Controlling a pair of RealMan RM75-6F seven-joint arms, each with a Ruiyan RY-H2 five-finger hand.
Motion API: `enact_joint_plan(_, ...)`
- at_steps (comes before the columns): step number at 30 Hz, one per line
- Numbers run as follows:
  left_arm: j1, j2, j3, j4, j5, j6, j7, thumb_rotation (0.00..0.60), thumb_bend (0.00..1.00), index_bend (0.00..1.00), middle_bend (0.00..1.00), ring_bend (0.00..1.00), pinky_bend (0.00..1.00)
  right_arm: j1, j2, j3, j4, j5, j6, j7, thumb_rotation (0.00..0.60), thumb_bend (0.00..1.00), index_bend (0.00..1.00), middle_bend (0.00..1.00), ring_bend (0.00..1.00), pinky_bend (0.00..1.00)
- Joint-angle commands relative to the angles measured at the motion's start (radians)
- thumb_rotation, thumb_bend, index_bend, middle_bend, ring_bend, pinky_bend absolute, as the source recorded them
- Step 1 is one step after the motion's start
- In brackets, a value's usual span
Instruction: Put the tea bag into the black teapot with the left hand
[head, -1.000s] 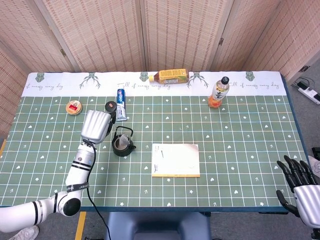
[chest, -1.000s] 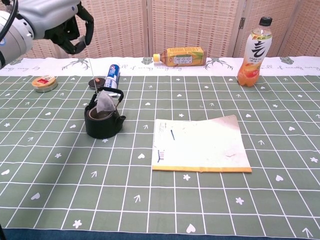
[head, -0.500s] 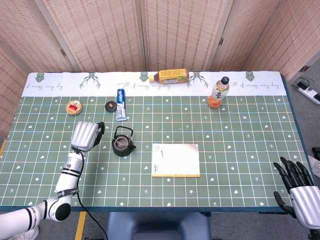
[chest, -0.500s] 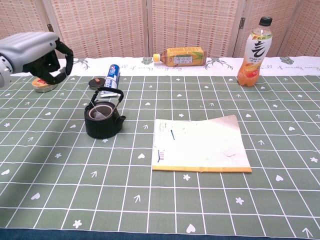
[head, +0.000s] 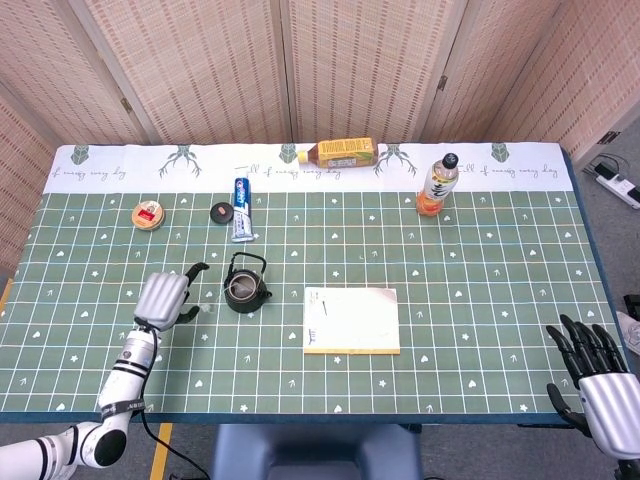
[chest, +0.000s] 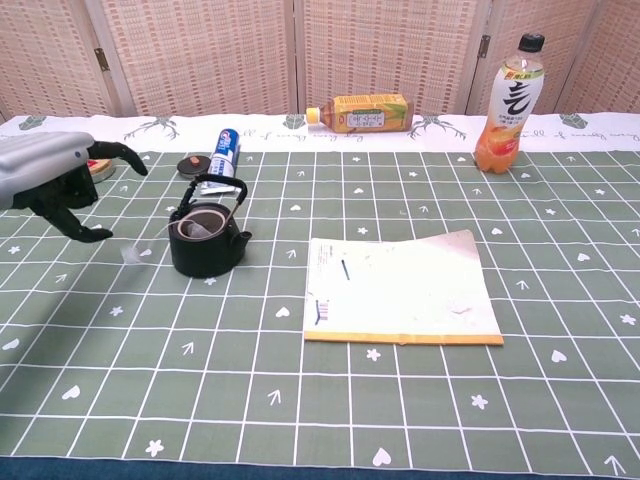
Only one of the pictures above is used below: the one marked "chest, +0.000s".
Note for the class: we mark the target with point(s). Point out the left black-silver robot hand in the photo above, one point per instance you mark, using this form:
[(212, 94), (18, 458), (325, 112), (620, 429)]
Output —
[(40, 160)]

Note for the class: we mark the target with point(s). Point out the black teapot lid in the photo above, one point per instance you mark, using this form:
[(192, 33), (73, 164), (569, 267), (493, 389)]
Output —
[(194, 167)]

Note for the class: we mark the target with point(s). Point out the black cast-iron teapot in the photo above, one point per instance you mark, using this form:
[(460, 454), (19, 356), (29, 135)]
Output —
[(200, 257)]

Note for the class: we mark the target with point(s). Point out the yellow-label tea bottle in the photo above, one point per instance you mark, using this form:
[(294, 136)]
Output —
[(365, 115)]

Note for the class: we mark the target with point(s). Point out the round tin with red label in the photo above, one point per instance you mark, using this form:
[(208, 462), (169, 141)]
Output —
[(105, 170)]

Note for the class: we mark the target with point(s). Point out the blue-white toothpaste tube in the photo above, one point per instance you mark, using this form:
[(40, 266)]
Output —
[(223, 150)]

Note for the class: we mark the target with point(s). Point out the woven bamboo folding screen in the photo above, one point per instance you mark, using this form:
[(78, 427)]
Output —
[(200, 55)]

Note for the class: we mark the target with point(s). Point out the white notebook with yellow edge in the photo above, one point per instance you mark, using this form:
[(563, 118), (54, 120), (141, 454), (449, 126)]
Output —
[(400, 295)]

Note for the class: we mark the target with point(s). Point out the green grid tablecloth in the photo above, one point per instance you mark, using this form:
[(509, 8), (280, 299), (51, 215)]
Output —
[(400, 400)]

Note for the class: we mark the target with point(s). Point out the orange drink bottle black cap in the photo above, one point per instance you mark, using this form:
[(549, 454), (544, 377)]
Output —
[(505, 125)]

